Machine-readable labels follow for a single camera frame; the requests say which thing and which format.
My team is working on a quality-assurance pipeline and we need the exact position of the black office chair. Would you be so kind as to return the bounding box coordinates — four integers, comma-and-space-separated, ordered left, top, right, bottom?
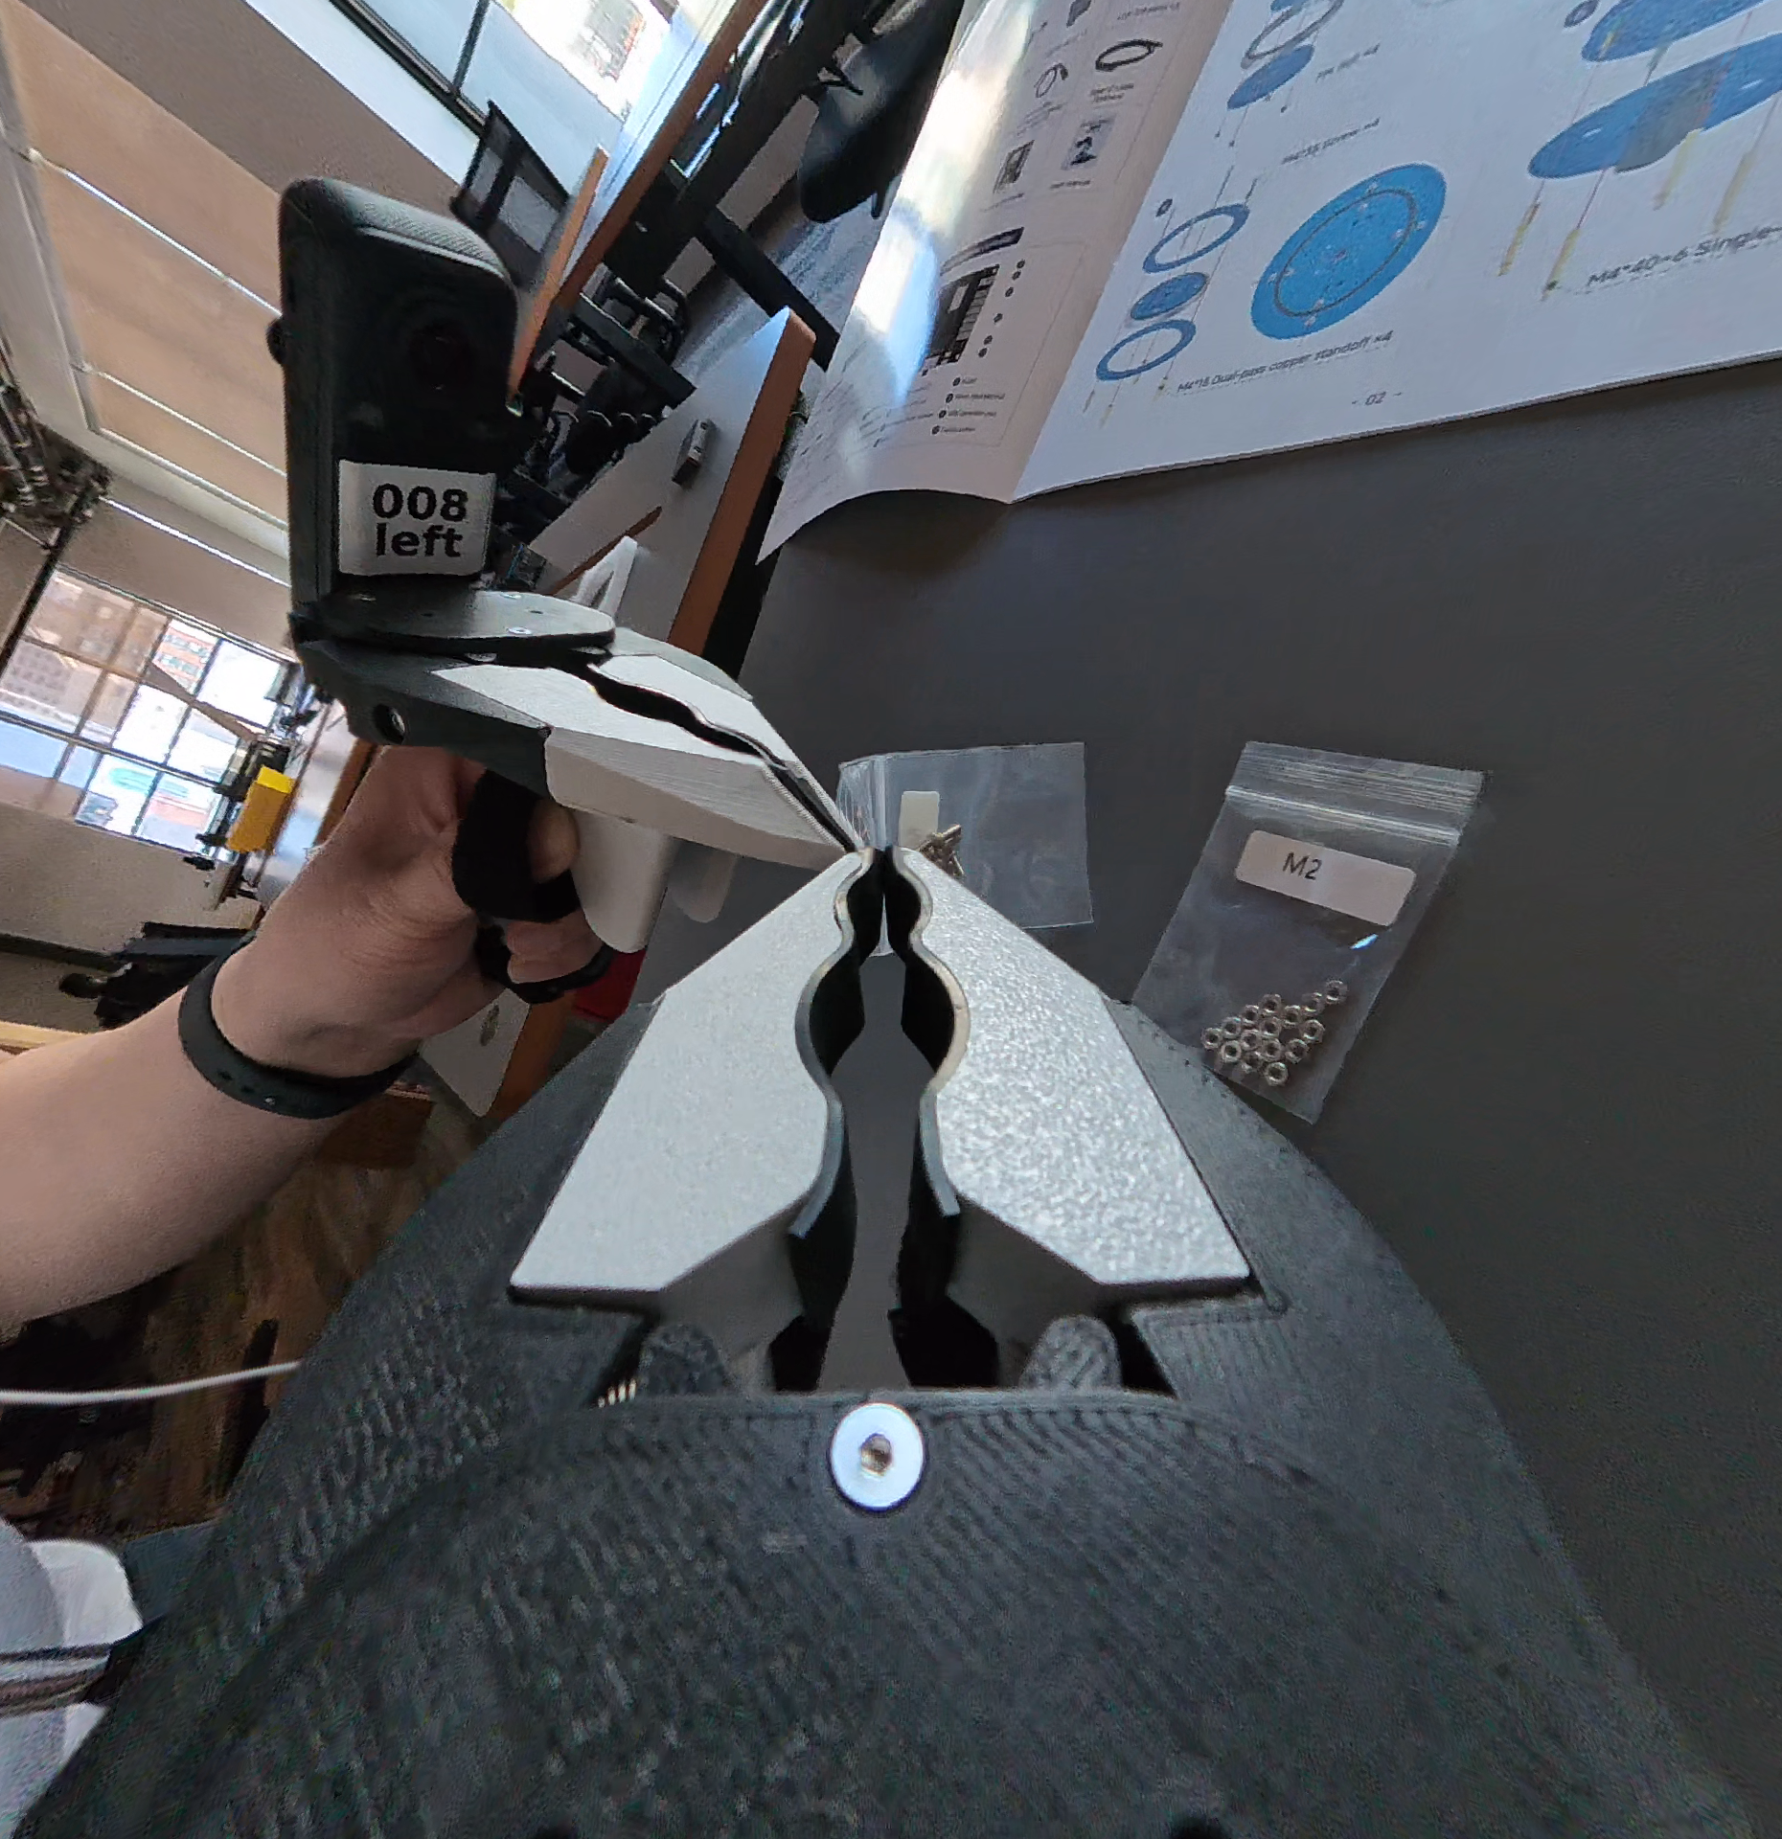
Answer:
793, 0, 966, 227

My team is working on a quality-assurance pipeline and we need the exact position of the clear bag of black screws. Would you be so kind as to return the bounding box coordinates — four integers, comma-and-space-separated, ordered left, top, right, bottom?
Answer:
837, 739, 1095, 932

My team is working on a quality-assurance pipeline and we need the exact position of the black monitor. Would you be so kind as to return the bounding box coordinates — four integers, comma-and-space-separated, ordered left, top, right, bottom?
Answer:
452, 101, 573, 264

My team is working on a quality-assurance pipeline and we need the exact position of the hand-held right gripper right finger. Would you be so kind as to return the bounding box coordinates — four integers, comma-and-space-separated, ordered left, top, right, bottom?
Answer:
889, 847, 1256, 1393

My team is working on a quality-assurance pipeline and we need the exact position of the clear bag of silver nuts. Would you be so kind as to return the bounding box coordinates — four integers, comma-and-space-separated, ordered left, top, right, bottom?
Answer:
1131, 739, 1483, 1127

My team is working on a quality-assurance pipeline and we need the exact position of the paper assembly manual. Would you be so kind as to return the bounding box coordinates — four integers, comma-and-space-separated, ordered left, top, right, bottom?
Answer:
758, 0, 1782, 566

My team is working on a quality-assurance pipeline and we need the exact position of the black wristband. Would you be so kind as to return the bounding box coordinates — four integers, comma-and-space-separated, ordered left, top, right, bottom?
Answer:
178, 935, 420, 1127

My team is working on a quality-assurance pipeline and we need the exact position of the thin white cable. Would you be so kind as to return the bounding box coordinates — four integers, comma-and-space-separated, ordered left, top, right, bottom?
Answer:
0, 1358, 303, 1409

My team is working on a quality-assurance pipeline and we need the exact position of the person's left forearm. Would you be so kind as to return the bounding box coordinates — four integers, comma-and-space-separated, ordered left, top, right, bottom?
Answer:
0, 989, 411, 1345

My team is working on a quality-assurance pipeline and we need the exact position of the person's left hand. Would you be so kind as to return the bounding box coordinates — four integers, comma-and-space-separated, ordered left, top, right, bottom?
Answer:
249, 743, 624, 1078

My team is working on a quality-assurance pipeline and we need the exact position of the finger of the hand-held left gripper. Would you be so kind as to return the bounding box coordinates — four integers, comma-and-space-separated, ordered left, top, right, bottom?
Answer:
591, 651, 868, 852
541, 695, 852, 875

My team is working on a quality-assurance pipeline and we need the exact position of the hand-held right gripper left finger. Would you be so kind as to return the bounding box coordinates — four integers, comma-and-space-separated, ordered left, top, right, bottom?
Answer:
508, 848, 891, 1393

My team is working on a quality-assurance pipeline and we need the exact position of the large window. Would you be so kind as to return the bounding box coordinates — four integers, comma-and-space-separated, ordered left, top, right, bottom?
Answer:
246, 0, 735, 139

